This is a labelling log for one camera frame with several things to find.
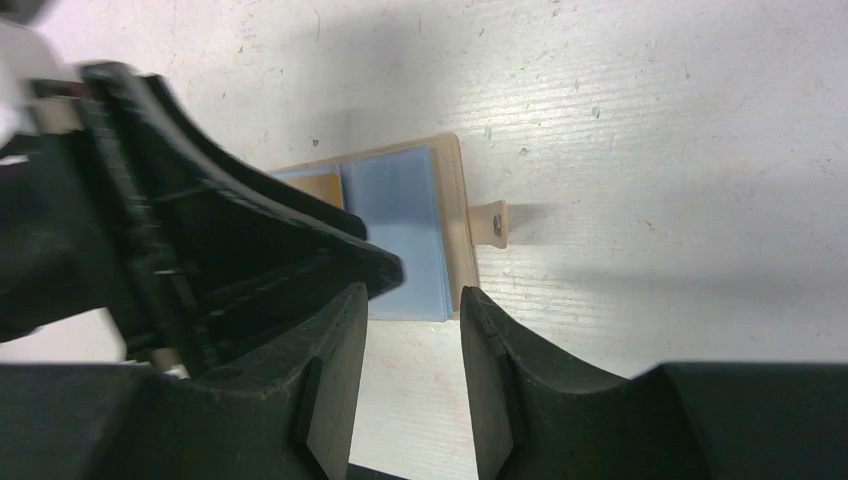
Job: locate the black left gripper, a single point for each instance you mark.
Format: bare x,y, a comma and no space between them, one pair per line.
42,269

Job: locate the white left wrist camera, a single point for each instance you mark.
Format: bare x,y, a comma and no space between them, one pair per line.
26,55

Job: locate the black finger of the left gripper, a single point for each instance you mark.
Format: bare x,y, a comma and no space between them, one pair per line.
220,256

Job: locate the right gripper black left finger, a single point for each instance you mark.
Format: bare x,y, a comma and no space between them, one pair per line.
283,411

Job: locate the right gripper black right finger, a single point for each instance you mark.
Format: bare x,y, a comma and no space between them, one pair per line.
539,412

